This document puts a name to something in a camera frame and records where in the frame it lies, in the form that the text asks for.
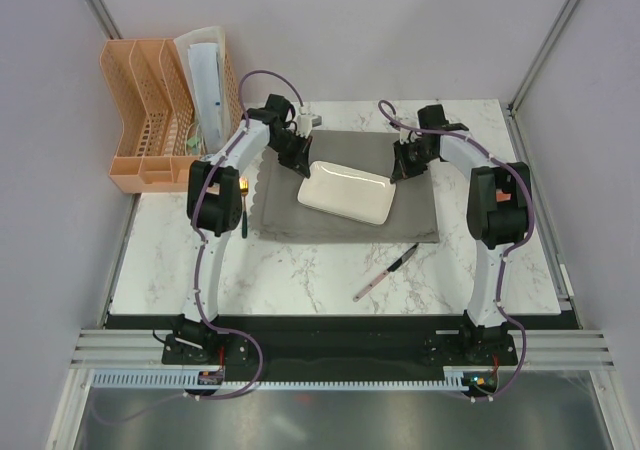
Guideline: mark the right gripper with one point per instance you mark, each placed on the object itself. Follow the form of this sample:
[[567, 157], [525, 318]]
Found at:
[[401, 169]]

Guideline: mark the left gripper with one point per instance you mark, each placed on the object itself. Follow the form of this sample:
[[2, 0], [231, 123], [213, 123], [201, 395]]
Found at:
[[300, 162]]

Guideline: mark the white rectangular plate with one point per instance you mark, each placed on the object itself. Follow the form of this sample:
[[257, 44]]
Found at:
[[348, 193]]

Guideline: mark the gold fork green handle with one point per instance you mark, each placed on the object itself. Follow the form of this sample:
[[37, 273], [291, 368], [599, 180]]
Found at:
[[244, 189]]

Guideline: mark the grey scalloped placemat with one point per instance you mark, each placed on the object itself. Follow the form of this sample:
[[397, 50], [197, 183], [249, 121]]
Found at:
[[277, 215]]

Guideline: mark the black knife pink handle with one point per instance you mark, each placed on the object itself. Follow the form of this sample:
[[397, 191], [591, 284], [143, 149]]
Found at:
[[398, 263]]

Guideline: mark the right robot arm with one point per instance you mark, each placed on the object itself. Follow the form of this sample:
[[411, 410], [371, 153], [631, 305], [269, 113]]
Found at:
[[500, 215]]

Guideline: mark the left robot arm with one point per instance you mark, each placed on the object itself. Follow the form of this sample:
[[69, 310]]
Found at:
[[214, 202]]

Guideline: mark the green clip items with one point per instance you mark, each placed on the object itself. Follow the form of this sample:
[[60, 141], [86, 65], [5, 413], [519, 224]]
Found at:
[[194, 145]]

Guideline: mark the white paper folder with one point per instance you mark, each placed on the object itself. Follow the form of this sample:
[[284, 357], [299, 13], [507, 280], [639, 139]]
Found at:
[[202, 54]]

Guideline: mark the orange plastic file organizer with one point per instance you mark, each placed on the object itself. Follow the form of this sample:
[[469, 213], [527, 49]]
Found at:
[[150, 82]]

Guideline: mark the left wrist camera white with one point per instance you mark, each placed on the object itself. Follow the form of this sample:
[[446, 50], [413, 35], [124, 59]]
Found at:
[[305, 122]]

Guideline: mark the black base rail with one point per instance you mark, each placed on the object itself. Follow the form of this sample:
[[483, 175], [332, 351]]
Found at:
[[337, 349]]

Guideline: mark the white slotted cable duct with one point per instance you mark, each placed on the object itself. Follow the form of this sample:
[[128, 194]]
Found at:
[[194, 380]]

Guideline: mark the aluminium frame rail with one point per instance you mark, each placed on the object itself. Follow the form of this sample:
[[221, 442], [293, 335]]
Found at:
[[126, 349]]

